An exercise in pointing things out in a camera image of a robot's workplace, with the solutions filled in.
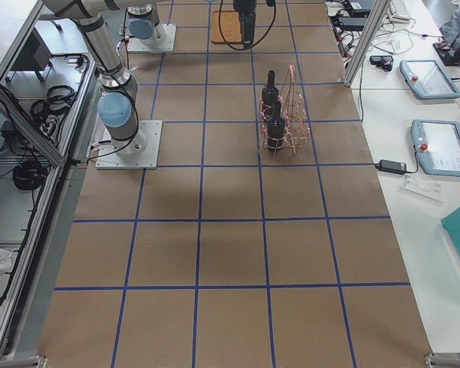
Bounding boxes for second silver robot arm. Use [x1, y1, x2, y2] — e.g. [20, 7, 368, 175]
[125, 1, 257, 50]

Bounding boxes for black power adapter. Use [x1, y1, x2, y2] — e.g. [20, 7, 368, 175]
[375, 159, 407, 175]

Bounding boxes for rear dark wine bottle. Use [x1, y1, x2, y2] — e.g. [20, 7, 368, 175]
[261, 70, 279, 107]

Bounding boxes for aluminium frame post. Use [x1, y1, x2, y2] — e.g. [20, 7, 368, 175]
[343, 0, 389, 87]

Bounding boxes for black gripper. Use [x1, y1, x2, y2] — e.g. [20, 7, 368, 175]
[232, 0, 257, 13]

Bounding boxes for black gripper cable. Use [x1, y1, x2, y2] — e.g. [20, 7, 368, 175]
[218, 0, 278, 51]

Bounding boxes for wooden tray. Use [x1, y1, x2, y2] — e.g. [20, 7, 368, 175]
[211, 10, 243, 45]

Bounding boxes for front dark wine bottle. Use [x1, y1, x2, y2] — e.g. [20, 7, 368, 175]
[267, 101, 285, 153]

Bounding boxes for clear acrylic stand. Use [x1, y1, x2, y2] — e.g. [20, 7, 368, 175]
[399, 174, 444, 205]

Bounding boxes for coiled black cables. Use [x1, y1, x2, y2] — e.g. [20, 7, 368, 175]
[30, 84, 77, 135]

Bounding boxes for teach pendant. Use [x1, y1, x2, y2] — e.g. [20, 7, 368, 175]
[399, 60, 460, 100]
[411, 120, 460, 177]

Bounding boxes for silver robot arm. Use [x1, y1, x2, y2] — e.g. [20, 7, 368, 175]
[44, 1, 147, 156]

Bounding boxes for upper teach pendant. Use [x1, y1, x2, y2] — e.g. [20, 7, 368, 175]
[399, 60, 460, 100]

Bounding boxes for lower teach pendant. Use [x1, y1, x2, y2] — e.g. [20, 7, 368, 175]
[411, 120, 460, 177]

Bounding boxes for copper wire basket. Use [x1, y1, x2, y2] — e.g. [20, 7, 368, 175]
[259, 64, 310, 154]

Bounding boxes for carried dark wine bottle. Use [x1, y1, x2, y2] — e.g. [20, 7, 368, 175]
[238, 11, 256, 50]

